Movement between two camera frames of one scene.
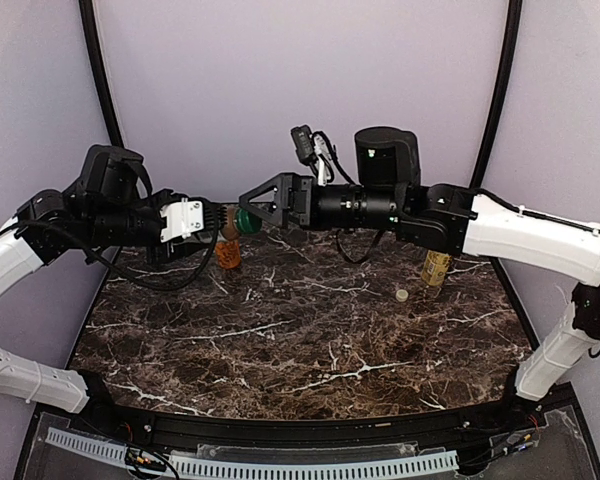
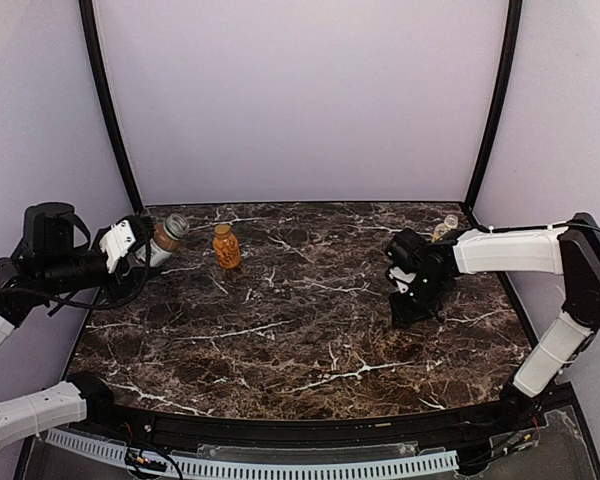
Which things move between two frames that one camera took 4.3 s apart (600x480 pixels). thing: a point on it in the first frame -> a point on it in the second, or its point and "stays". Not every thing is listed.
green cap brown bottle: [240, 220] -> [167, 238]
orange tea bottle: [228, 253] stays
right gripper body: [300, 201] -> [410, 306]
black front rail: [413, 431] stays
